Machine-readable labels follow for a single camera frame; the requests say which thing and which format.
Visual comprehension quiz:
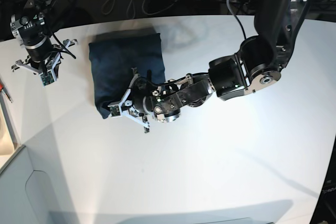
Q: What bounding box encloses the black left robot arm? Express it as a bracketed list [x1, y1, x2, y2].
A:
[108, 0, 311, 132]

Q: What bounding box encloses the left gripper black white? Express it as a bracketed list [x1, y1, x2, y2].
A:
[108, 68, 150, 133]

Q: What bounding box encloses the red-handled tool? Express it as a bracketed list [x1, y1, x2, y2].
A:
[0, 80, 13, 103]

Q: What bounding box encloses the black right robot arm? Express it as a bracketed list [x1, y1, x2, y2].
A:
[10, 0, 78, 86]

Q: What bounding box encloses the dark blue T-shirt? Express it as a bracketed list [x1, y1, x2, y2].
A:
[89, 33, 165, 119]

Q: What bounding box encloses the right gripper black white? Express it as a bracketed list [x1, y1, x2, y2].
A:
[11, 39, 78, 87]

